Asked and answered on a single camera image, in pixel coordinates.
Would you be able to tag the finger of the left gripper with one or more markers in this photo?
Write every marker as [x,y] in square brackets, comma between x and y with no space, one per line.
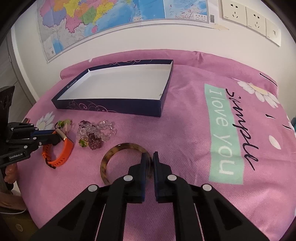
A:
[37,140]
[44,132]

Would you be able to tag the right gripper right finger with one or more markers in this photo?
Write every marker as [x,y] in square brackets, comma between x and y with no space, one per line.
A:
[200,212]

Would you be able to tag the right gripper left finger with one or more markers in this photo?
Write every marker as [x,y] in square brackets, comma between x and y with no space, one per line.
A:
[98,213]

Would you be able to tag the orange smart watch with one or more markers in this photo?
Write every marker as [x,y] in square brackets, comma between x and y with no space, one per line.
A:
[64,155]

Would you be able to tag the person's left hand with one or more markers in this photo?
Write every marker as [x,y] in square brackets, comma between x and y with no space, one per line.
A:
[10,175]

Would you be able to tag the grey wardrobe door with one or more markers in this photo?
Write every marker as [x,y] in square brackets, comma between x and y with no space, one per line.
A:
[22,100]

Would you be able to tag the pink floral bedsheet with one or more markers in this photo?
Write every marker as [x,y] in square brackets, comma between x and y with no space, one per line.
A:
[222,124]

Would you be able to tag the navy blue shallow box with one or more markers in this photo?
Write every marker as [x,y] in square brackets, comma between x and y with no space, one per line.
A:
[136,87]

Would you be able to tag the colourful wall map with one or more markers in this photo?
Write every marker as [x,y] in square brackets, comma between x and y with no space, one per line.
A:
[65,23]

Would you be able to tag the white wall socket panel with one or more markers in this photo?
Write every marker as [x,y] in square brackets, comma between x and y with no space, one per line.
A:
[248,17]

